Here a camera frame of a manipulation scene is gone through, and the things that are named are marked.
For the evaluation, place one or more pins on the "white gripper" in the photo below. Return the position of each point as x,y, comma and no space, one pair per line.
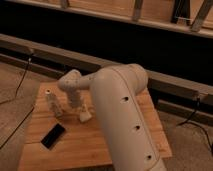
74,99

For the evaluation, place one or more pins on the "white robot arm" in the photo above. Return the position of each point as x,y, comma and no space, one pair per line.
113,92

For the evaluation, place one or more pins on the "black rectangular block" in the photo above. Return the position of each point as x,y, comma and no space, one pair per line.
52,136

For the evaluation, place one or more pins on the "wooden table board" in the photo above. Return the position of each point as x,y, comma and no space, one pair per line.
81,145

